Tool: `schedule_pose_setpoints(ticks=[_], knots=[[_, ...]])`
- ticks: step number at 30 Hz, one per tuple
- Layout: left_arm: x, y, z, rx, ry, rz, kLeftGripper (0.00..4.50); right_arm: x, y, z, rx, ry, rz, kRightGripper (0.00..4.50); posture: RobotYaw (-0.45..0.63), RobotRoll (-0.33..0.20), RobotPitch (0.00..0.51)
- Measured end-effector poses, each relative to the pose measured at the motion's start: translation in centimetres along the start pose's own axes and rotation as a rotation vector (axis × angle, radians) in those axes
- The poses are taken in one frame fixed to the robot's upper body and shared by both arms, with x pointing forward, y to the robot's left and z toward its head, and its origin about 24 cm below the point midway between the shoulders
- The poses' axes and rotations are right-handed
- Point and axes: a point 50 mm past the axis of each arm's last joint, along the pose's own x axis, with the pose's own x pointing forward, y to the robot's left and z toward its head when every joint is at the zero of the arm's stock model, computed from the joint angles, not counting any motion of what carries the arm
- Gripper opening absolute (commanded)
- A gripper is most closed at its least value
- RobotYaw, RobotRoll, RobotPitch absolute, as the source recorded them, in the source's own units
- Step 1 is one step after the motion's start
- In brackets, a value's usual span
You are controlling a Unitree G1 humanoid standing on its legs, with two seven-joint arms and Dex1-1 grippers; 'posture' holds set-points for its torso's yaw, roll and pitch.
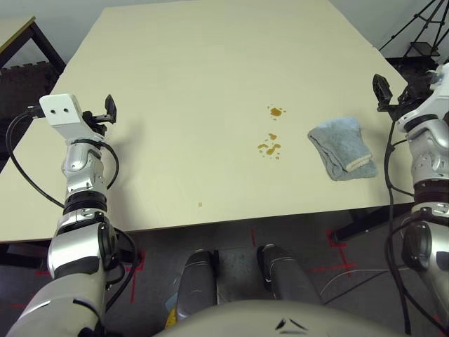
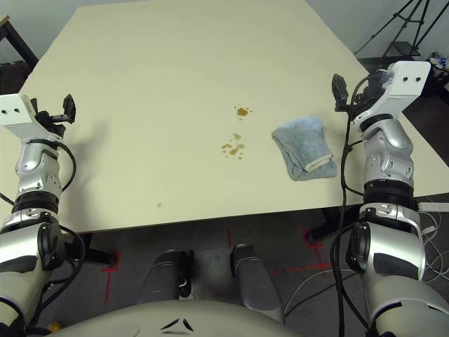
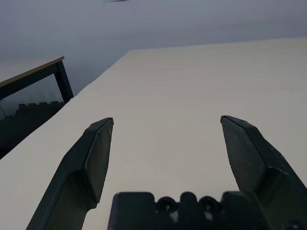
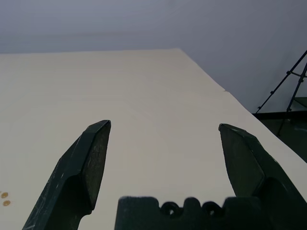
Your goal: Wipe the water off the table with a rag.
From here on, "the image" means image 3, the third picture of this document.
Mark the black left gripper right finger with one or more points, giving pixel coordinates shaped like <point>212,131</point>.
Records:
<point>259,163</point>

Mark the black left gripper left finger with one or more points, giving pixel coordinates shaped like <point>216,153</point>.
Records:
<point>72,172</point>

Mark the wooden side table black frame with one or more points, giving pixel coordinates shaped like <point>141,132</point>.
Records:
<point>36,72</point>

